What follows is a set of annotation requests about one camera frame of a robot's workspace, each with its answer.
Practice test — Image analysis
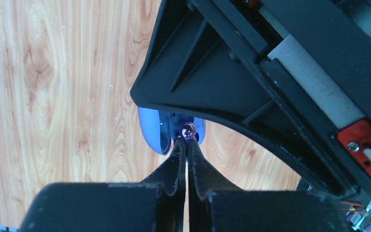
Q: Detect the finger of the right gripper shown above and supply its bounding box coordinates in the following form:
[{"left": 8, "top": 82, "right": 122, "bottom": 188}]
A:
[{"left": 130, "top": 0, "right": 360, "bottom": 197}]

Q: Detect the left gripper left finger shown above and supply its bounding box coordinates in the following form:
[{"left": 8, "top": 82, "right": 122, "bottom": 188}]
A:
[{"left": 19, "top": 138, "right": 186, "bottom": 232}]

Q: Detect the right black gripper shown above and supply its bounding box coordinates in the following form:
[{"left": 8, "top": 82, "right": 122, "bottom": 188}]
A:
[{"left": 193, "top": 0, "right": 371, "bottom": 195}]

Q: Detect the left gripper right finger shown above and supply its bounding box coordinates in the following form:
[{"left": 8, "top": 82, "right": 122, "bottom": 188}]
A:
[{"left": 188, "top": 140, "right": 351, "bottom": 232}]

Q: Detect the purple earbud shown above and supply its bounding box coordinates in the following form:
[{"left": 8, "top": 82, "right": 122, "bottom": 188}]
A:
[{"left": 176, "top": 122, "right": 200, "bottom": 142}]

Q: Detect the purple earbud charging case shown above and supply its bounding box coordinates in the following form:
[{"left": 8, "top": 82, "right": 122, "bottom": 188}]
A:
[{"left": 138, "top": 107, "right": 206, "bottom": 155}]

